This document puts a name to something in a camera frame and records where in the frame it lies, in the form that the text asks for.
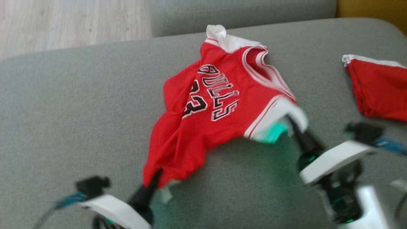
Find blue right gripper cable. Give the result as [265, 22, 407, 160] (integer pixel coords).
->
[374, 136, 407, 156]

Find yellow cushion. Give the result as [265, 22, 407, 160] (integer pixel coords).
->
[337, 0, 407, 35]

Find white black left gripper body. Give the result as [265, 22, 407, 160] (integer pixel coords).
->
[79, 195, 153, 229]

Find white cable tie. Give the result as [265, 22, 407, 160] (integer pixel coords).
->
[390, 179, 407, 193]

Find red shorts with white trim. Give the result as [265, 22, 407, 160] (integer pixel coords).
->
[342, 54, 407, 123]

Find thin black cable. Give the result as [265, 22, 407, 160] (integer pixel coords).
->
[394, 192, 407, 223]

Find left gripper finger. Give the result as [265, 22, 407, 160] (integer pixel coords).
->
[129, 169, 162, 210]

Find grey sofa seat cushion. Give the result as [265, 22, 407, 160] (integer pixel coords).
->
[0, 17, 407, 229]

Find red Bulls basketball jersey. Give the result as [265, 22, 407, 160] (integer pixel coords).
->
[142, 25, 309, 204]

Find blue left gripper cable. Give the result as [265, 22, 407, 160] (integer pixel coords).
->
[33, 192, 86, 229]

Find blue gripper cable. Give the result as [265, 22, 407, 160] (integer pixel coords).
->
[374, 136, 407, 156]
[33, 192, 86, 229]

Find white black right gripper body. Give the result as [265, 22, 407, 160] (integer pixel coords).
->
[297, 141, 376, 185]

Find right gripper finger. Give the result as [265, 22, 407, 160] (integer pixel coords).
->
[286, 115, 324, 159]

